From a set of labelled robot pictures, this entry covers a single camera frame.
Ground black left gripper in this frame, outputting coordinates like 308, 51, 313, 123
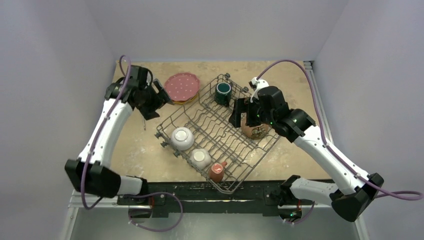
136, 79, 173, 120

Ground brown ceramic bowl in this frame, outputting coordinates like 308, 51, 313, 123
240, 118, 271, 140

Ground yellow plate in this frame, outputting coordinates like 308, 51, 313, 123
172, 94, 199, 105

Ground dark green mug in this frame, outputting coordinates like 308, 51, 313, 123
214, 82, 232, 107

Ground pink dotted plate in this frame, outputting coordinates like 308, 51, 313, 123
163, 72, 200, 101

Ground white ceramic bowl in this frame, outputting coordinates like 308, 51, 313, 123
171, 127, 195, 151

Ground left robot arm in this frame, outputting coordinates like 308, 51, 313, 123
64, 65, 172, 205

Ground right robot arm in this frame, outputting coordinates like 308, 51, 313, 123
228, 86, 384, 222

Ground yellow black screwdriver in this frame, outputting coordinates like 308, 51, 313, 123
142, 118, 147, 131

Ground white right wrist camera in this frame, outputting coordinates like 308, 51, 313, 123
249, 77, 269, 103

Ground grey wire dish rack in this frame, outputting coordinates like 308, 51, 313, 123
155, 73, 280, 195

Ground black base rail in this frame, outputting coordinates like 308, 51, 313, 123
117, 180, 312, 221

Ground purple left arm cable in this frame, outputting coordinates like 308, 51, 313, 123
80, 54, 184, 233

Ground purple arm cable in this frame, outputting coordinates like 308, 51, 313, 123
256, 59, 424, 202
80, 54, 184, 233

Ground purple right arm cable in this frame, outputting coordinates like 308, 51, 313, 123
256, 59, 424, 202

